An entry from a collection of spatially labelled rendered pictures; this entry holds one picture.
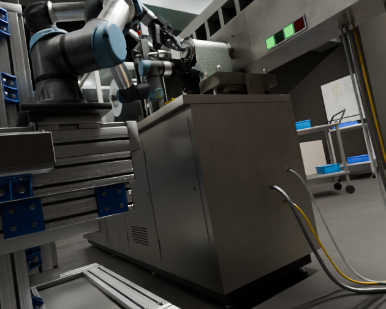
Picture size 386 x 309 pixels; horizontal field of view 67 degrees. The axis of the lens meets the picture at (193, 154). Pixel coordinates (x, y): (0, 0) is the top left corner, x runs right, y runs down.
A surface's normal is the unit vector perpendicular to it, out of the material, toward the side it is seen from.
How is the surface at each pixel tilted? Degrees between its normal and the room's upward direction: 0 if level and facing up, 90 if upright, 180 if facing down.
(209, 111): 90
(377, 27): 90
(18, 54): 90
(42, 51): 90
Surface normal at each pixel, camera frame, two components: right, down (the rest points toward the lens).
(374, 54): -0.82, 0.11
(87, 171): 0.55, -0.15
